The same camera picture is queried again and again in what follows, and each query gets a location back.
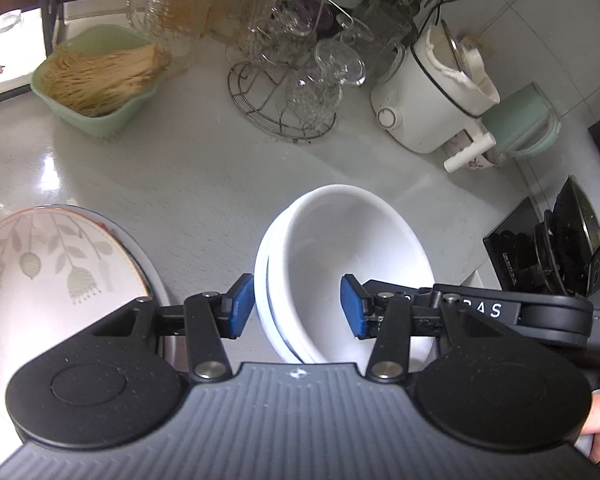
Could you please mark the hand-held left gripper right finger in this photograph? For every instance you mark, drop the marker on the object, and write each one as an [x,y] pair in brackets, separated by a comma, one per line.
[352,305]

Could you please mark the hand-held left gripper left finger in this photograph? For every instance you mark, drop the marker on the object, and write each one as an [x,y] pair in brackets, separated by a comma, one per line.
[240,305]

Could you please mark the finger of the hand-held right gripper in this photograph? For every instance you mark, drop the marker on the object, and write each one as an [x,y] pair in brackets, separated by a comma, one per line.
[382,287]

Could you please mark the small pale blue bowl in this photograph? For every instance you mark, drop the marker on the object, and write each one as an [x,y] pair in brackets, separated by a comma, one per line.
[271,327]

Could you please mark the white ceramic bowl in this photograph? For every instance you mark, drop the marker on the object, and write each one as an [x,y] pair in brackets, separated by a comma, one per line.
[340,240]

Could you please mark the white plate with red flowers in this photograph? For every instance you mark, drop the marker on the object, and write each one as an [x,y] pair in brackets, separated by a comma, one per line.
[161,280]

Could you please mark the white plate with grey leaves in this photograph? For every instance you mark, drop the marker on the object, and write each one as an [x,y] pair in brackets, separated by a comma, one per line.
[35,300]

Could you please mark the black gas stove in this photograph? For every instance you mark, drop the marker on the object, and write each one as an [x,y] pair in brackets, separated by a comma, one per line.
[525,255]

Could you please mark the floral ceramic cup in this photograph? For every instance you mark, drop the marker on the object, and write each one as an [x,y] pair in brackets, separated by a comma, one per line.
[480,157]

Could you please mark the white electric cooker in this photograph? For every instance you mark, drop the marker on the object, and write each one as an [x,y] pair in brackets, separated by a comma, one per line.
[415,105]

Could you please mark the pale green kettle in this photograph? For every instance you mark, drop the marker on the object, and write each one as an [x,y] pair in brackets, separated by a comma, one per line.
[520,120]

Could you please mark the set of clear glass cups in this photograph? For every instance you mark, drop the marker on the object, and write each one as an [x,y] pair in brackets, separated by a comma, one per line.
[320,90]

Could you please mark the green plastic basket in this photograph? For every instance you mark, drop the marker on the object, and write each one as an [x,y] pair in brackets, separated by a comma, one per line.
[105,125]

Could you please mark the clear glass pitcher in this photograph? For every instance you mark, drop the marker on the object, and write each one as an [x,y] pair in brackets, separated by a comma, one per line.
[385,40]

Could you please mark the bundle of bamboo sticks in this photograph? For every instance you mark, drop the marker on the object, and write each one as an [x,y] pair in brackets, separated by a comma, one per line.
[95,80]

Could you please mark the purple glass cup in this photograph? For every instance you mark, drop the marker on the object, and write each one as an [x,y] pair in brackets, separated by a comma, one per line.
[312,12]

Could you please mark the textured glass mug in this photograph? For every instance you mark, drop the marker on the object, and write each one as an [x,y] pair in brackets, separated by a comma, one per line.
[175,10]

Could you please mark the white drain tray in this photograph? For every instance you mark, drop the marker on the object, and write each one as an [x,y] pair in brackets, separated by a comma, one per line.
[10,80]

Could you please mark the clear drinking glass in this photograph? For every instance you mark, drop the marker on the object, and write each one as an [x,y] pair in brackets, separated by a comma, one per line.
[5,22]

